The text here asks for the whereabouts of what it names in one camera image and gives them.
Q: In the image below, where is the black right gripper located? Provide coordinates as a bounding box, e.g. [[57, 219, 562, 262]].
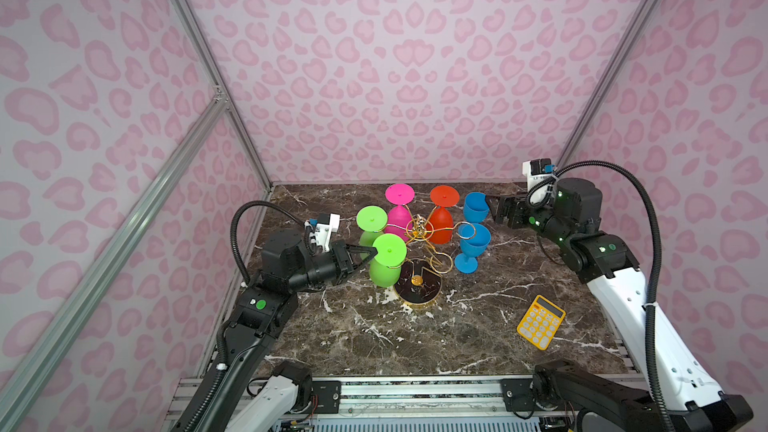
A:
[[484, 189, 575, 246]]

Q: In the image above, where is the left black corrugated cable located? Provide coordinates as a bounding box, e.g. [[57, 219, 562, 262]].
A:
[[179, 200, 313, 432]]

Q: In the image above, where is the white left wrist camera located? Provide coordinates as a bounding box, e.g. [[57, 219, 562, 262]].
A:
[[304, 213, 340, 255]]

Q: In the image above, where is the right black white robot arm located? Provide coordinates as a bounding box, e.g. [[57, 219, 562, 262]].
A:
[[486, 178, 754, 431]]

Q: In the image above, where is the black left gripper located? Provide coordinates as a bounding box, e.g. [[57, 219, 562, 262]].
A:
[[288, 240, 377, 296]]

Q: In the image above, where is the lime green wine glass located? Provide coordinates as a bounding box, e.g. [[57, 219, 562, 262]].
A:
[[369, 233, 407, 288], [356, 205, 388, 247]]

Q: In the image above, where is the aluminium enclosure frame strut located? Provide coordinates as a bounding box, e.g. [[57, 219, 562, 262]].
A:
[[1, 0, 263, 431]]

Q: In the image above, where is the magenta wine glass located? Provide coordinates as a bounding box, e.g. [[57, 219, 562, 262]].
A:
[[384, 183, 415, 241]]

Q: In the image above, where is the gold wire wine glass rack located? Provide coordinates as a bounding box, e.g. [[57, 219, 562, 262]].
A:
[[391, 214, 477, 309]]

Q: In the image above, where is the yellow calculator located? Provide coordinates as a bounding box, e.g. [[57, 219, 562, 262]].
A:
[[517, 295, 566, 351]]

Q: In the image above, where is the right black corrugated cable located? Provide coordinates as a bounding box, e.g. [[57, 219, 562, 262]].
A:
[[527, 160, 679, 432]]

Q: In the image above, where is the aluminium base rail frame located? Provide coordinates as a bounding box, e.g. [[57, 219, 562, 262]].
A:
[[160, 374, 685, 432]]

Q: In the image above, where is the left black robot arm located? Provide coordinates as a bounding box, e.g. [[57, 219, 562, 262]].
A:
[[174, 229, 377, 431]]

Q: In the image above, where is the black corrugated cable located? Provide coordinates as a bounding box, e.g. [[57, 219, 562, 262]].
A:
[[527, 160, 679, 432], [179, 200, 313, 432]]

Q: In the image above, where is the blue wine glass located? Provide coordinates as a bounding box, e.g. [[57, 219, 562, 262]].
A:
[[454, 223, 491, 274], [463, 192, 490, 223]]

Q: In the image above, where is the red wine glass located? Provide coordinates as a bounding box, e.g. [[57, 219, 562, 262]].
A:
[[427, 185, 460, 245]]

